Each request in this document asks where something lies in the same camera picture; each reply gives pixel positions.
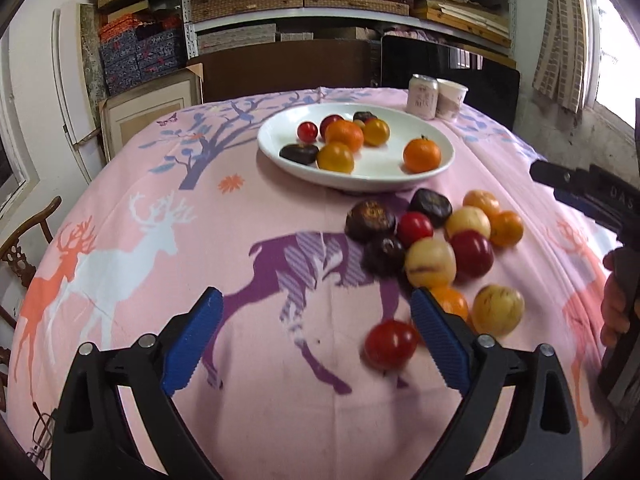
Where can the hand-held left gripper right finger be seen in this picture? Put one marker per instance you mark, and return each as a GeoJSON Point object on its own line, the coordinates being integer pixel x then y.
{"type": "Point", "coordinates": [440, 340]}

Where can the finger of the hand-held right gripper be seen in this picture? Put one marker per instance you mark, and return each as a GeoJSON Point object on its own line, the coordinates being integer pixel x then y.
{"type": "Point", "coordinates": [560, 175]}

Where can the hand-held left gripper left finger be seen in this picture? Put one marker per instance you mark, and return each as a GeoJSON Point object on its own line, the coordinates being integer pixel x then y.
{"type": "Point", "coordinates": [192, 345]}

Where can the yellow orange tomato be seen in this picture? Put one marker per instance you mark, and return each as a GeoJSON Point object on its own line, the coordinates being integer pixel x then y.
{"type": "Point", "coordinates": [376, 131]}
{"type": "Point", "coordinates": [336, 157]}
{"type": "Point", "coordinates": [481, 201]}
{"type": "Point", "coordinates": [507, 228]}
{"type": "Point", "coordinates": [450, 304]}

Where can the pale yellow pepino melon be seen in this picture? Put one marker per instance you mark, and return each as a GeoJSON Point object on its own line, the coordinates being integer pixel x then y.
{"type": "Point", "coordinates": [467, 221]}
{"type": "Point", "coordinates": [497, 308]}
{"type": "Point", "coordinates": [430, 262]}

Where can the mandarin orange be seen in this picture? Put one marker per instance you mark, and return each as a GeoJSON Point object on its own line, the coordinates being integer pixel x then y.
{"type": "Point", "coordinates": [422, 155]}
{"type": "Point", "coordinates": [345, 135]}

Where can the white plate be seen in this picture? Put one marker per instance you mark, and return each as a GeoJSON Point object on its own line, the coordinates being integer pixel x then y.
{"type": "Point", "coordinates": [380, 170]}

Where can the person's right hand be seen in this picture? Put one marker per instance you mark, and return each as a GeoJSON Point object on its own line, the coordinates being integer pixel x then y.
{"type": "Point", "coordinates": [615, 310]}

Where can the pink deer print tablecloth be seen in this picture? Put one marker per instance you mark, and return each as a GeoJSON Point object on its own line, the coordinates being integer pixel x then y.
{"type": "Point", "coordinates": [280, 410]}

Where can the black panel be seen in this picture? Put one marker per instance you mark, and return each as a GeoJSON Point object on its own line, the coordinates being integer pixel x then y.
{"type": "Point", "coordinates": [485, 80]}

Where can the white paper cup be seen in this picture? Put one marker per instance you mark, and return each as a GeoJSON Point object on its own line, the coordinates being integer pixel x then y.
{"type": "Point", "coordinates": [451, 102]}

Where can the checked beige curtain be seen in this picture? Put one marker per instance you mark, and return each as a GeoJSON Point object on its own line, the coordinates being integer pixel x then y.
{"type": "Point", "coordinates": [560, 35]}

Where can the bright window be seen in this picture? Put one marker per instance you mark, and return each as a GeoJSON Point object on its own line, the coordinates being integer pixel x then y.
{"type": "Point", "coordinates": [615, 45]}

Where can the pale pink drink can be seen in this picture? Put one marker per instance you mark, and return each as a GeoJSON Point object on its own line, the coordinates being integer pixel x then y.
{"type": "Point", "coordinates": [422, 97]}

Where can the light wooden flat boxes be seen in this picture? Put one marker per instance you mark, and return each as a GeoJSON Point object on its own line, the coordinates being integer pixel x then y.
{"type": "Point", "coordinates": [465, 22]}

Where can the carved wooden chair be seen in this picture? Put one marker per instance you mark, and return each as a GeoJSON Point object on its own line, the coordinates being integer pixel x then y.
{"type": "Point", "coordinates": [20, 255]}

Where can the wooden framed panel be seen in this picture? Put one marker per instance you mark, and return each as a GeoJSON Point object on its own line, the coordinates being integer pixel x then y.
{"type": "Point", "coordinates": [145, 110]}

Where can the white framed window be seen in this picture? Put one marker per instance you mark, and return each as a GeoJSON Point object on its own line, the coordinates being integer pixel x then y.
{"type": "Point", "coordinates": [12, 150]}

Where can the stack of blue patterned boxes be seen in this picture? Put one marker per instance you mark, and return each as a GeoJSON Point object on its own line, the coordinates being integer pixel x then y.
{"type": "Point", "coordinates": [140, 60]}

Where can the brown wooden panel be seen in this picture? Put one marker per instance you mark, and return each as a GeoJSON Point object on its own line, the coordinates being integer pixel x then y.
{"type": "Point", "coordinates": [285, 70]}

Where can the white board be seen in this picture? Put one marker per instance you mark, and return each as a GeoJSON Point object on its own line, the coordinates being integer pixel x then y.
{"type": "Point", "coordinates": [65, 75]}

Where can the grey stone slab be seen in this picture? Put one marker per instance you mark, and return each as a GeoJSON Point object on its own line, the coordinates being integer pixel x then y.
{"type": "Point", "coordinates": [92, 55]}

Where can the grey patterned flat boxes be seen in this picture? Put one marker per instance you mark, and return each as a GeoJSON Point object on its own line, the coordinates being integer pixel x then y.
{"type": "Point", "coordinates": [235, 40]}

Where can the white metal shelf rack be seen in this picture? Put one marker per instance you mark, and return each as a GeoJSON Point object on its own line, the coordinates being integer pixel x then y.
{"type": "Point", "coordinates": [189, 25]}

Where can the thin frame eyeglasses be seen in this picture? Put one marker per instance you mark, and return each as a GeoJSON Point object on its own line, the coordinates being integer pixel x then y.
{"type": "Point", "coordinates": [42, 432]}

